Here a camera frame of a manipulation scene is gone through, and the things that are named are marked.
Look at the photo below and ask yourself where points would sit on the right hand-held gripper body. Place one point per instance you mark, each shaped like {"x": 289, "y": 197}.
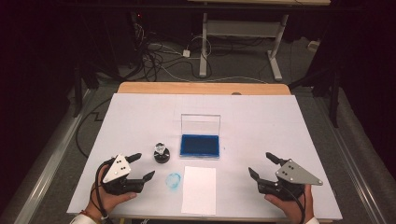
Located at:
{"x": 294, "y": 175}

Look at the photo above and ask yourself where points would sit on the white metal desk frame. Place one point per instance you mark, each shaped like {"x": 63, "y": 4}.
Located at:
{"x": 243, "y": 28}

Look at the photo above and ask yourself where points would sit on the blue ink pad clear lid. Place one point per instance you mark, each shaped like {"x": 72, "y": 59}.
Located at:
{"x": 200, "y": 145}

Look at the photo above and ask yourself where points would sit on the wooden table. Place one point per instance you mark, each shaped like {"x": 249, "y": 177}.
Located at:
{"x": 202, "y": 88}

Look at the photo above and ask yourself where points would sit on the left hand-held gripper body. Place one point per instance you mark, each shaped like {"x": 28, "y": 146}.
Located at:
{"x": 116, "y": 168}

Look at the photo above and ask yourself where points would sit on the large white board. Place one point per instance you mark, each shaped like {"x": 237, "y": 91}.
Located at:
{"x": 249, "y": 124}

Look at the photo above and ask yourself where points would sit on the person's left hand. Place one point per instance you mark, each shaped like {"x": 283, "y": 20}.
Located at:
{"x": 109, "y": 200}

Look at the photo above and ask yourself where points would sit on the person's right hand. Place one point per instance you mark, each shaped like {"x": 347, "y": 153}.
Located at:
{"x": 292, "y": 207}

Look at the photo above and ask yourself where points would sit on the white power strip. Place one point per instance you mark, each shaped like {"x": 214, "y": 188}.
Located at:
{"x": 313, "y": 45}

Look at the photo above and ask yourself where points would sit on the grey metal floor rail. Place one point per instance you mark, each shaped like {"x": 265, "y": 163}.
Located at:
{"x": 46, "y": 168}
{"x": 351, "y": 161}

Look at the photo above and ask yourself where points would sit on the white paper sheet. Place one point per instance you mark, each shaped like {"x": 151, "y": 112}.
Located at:
{"x": 199, "y": 191}

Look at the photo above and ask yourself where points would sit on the black metal stand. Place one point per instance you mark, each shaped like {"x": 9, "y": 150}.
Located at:
{"x": 333, "y": 99}
{"x": 77, "y": 93}

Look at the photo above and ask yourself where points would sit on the white power adapter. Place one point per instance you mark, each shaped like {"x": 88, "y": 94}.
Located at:
{"x": 186, "y": 53}

